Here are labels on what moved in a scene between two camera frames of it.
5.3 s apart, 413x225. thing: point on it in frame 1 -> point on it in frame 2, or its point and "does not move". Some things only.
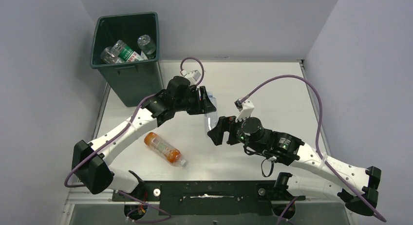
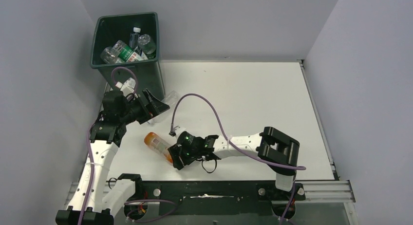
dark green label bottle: x=147 y=46 does not move
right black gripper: x=225 y=123 -> x=177 y=151
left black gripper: x=203 y=106 -> x=154 y=107
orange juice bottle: x=163 y=149 does not move
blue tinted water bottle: x=211 y=119 -> x=134 y=37
